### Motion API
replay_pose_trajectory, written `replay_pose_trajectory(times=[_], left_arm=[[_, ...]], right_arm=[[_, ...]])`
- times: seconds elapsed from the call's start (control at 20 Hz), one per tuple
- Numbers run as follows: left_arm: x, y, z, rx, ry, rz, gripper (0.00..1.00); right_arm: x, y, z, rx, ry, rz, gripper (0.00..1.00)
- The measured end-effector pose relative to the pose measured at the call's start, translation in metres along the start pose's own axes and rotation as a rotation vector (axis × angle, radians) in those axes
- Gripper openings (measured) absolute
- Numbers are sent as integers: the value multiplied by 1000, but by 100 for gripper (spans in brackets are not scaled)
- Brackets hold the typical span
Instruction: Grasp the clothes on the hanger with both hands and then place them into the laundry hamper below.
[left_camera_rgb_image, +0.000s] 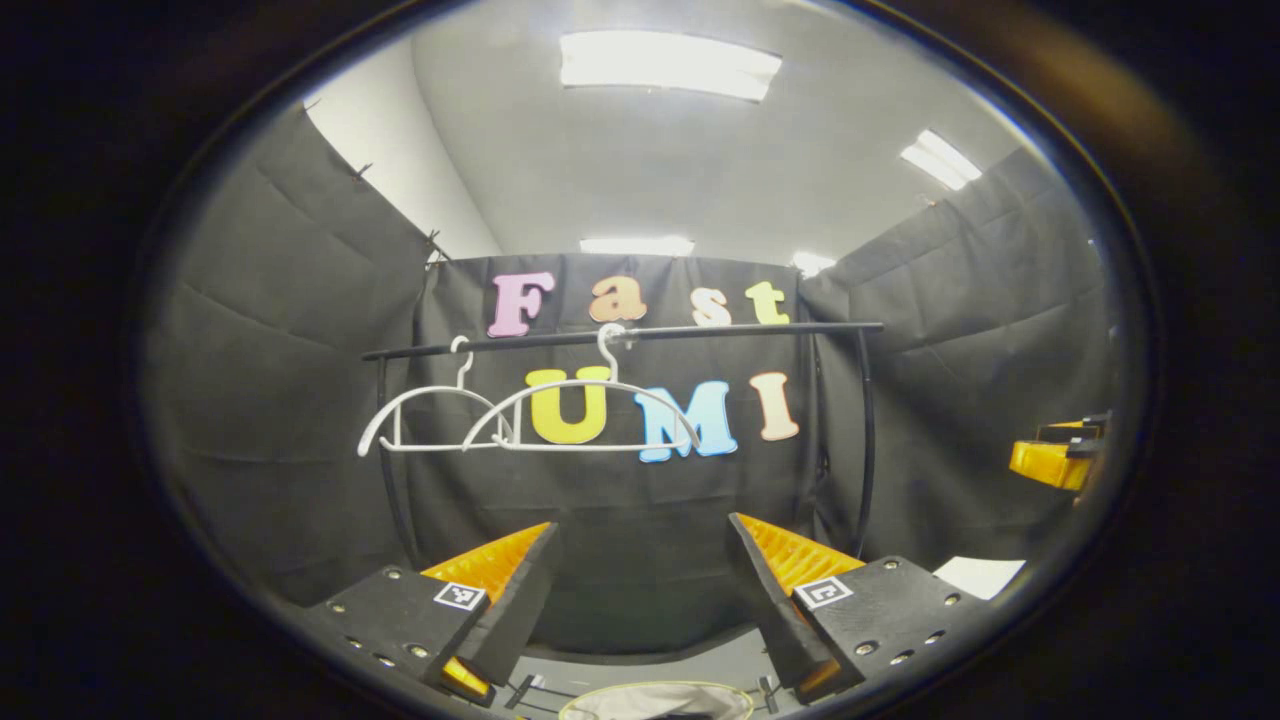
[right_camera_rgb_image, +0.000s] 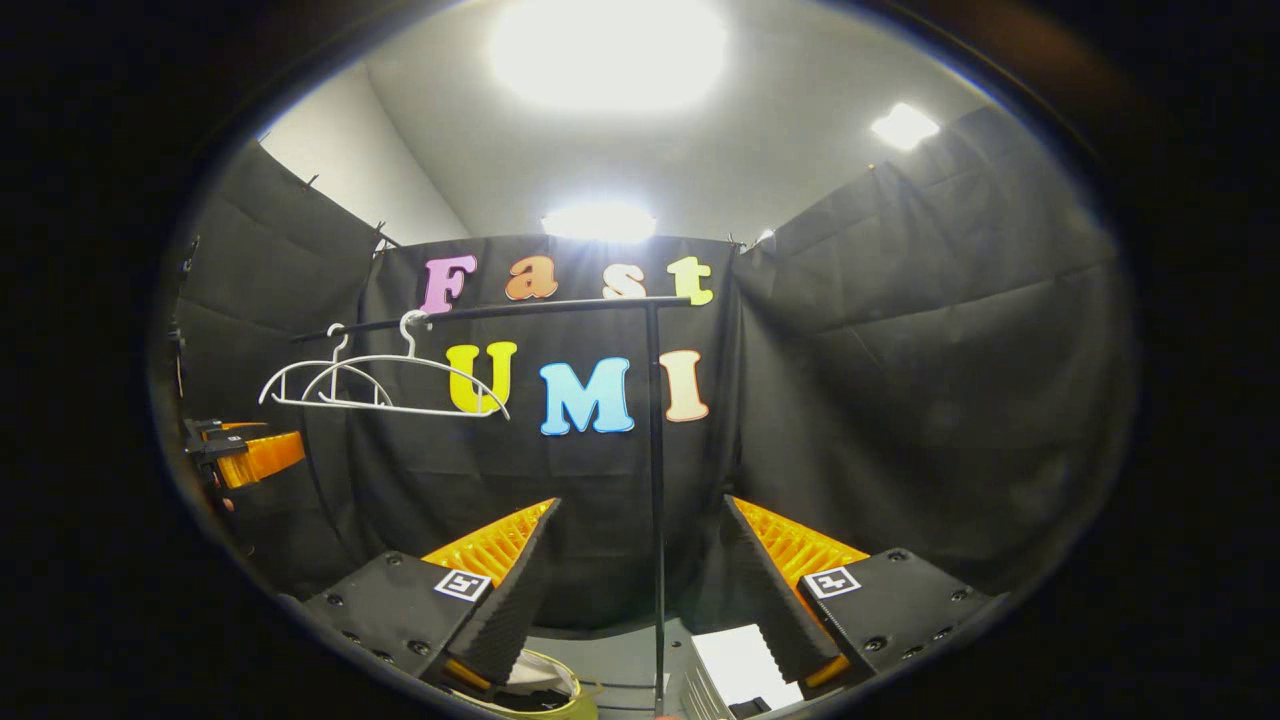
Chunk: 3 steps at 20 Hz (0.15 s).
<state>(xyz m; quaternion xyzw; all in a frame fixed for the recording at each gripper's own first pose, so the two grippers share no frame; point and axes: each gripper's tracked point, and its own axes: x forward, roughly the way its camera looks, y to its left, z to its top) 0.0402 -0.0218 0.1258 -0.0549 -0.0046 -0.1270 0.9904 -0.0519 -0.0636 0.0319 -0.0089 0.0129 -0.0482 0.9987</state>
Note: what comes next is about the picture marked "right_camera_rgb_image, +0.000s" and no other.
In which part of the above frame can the white plastic box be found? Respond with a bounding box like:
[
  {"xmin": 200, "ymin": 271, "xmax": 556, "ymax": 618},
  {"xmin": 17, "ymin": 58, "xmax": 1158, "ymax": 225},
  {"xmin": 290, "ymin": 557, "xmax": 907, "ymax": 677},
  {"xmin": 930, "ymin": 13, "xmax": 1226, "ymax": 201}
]
[{"xmin": 680, "ymin": 623, "xmax": 806, "ymax": 720}]

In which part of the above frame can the black backdrop cloth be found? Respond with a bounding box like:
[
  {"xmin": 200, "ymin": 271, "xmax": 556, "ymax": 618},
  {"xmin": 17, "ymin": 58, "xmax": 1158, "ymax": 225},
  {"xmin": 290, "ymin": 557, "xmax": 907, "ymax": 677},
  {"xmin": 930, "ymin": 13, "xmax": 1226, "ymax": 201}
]
[{"xmin": 165, "ymin": 105, "xmax": 1136, "ymax": 641}]

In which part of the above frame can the white clothes hanger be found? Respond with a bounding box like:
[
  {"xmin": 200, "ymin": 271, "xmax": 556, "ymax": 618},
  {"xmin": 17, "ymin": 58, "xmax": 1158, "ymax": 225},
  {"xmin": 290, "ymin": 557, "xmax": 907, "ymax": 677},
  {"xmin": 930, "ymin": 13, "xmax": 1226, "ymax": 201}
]
[
  {"xmin": 258, "ymin": 322, "xmax": 396, "ymax": 409},
  {"xmin": 300, "ymin": 308, "xmax": 511, "ymax": 421}
]

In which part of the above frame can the black metal clothes rack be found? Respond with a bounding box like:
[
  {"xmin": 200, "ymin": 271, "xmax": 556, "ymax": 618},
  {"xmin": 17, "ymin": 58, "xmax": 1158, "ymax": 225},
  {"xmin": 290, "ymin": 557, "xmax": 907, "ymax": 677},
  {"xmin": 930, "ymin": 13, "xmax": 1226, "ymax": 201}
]
[{"xmin": 288, "ymin": 295, "xmax": 693, "ymax": 717}]

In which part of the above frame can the beige laundry hamper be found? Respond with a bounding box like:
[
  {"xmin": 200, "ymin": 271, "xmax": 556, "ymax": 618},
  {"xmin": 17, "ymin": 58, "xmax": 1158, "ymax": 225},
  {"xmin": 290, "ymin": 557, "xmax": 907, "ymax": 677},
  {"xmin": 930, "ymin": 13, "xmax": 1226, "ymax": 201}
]
[{"xmin": 440, "ymin": 648, "xmax": 601, "ymax": 720}]

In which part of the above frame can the long ceiling light strip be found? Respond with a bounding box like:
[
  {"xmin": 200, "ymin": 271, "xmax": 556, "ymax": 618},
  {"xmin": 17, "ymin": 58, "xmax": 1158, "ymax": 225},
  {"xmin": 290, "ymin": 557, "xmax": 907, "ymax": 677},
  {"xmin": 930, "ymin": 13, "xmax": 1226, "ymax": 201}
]
[{"xmin": 542, "ymin": 205, "xmax": 658, "ymax": 244}]

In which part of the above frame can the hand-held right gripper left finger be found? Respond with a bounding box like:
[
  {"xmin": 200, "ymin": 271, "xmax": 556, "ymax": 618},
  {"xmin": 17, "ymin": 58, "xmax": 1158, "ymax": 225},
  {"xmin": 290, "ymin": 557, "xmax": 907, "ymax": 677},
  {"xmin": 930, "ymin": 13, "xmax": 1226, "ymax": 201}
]
[{"xmin": 300, "ymin": 497, "xmax": 563, "ymax": 693}]

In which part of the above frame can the large ceiling light panel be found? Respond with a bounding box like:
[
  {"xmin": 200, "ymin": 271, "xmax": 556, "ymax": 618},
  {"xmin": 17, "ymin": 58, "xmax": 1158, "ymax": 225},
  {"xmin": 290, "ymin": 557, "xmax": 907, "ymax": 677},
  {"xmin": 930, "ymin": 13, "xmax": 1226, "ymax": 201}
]
[{"xmin": 490, "ymin": 0, "xmax": 729, "ymax": 113}]

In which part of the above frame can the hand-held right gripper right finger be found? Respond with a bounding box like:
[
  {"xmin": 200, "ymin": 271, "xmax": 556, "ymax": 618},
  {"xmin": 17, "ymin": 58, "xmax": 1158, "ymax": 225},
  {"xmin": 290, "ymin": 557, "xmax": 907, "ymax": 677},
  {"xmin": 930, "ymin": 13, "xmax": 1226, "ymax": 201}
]
[{"xmin": 722, "ymin": 495, "xmax": 1001, "ymax": 693}]

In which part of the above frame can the small ceiling light panel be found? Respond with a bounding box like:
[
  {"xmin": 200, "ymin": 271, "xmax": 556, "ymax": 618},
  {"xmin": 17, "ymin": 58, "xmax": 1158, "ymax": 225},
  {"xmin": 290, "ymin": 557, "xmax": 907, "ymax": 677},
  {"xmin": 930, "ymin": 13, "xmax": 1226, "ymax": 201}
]
[{"xmin": 870, "ymin": 102, "xmax": 941, "ymax": 151}]

